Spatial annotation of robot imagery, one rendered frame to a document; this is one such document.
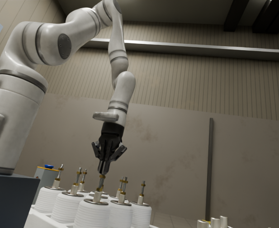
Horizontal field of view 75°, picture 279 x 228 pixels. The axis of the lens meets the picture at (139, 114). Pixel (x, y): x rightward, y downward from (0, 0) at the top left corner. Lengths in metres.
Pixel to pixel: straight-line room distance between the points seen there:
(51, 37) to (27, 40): 0.05
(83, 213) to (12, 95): 0.36
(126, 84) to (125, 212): 0.42
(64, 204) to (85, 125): 2.66
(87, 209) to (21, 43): 0.44
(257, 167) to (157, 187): 1.46
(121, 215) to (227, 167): 2.50
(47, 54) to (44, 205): 0.52
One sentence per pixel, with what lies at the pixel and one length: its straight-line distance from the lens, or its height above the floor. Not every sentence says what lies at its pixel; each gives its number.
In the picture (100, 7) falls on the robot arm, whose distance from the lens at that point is 0.83.
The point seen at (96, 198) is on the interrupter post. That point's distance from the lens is 0.61.
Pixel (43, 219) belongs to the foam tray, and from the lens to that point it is 0.68.
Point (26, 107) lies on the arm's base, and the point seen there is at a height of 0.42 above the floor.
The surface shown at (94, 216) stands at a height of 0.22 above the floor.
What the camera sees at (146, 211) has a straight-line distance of 0.76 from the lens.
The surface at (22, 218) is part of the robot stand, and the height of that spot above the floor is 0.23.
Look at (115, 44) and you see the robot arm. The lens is 0.73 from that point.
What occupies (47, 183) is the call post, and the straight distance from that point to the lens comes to 0.95.
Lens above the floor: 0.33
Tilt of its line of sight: 20 degrees up
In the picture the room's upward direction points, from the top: 11 degrees clockwise
